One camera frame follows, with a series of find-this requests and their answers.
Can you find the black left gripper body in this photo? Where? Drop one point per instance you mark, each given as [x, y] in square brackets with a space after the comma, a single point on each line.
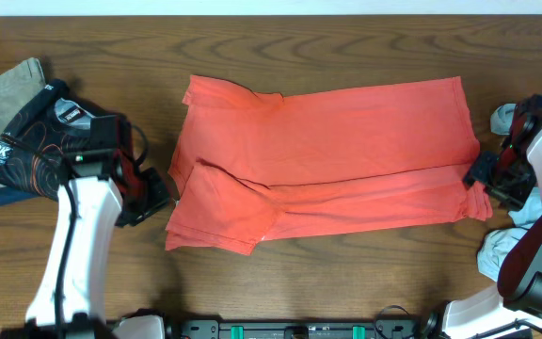
[151, 191]

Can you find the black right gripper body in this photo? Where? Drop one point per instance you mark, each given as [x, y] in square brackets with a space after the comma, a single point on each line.
[508, 178]

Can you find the red t-shirt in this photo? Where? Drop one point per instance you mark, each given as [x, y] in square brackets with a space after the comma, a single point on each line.
[253, 167]

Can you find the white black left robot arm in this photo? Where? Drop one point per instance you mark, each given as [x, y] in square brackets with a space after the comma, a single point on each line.
[100, 188]

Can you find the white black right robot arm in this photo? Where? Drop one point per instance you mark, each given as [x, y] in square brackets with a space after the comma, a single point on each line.
[514, 303]

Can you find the light blue t-shirt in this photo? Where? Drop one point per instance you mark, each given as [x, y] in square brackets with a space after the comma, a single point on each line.
[498, 244]

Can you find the black orange patterned shirt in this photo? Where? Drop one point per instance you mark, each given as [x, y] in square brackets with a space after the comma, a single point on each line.
[53, 123]

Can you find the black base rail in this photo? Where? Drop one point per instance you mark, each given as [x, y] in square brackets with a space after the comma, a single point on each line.
[383, 326]

